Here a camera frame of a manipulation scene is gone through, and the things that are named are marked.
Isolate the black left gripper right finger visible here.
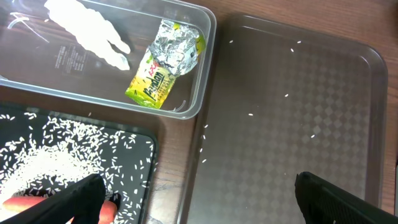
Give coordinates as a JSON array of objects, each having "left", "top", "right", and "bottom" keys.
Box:
[{"left": 295, "top": 172, "right": 397, "bottom": 224}]

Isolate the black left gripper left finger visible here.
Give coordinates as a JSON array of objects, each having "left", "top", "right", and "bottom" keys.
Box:
[{"left": 2, "top": 174, "right": 106, "bottom": 224}]

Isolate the white tissue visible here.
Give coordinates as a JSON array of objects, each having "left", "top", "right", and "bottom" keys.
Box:
[{"left": 44, "top": 0, "right": 131, "bottom": 70}]

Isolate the yellow silver snack wrapper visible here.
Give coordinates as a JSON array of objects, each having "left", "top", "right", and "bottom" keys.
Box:
[{"left": 125, "top": 19, "right": 206, "bottom": 109}]

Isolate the orange carrot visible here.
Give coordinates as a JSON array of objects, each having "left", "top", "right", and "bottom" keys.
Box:
[{"left": 2, "top": 196, "right": 117, "bottom": 224}]

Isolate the black waste tray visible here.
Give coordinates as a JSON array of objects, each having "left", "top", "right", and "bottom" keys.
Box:
[{"left": 0, "top": 102, "right": 159, "bottom": 224}]

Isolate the clear plastic waste bin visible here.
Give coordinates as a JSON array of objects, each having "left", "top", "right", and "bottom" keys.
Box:
[{"left": 1, "top": 0, "right": 216, "bottom": 119}]

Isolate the white rice pile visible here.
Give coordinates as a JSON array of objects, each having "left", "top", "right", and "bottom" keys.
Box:
[{"left": 0, "top": 111, "right": 156, "bottom": 224}]

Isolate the dark brown serving tray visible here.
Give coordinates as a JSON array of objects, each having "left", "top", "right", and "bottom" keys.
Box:
[{"left": 178, "top": 14, "right": 388, "bottom": 223}]

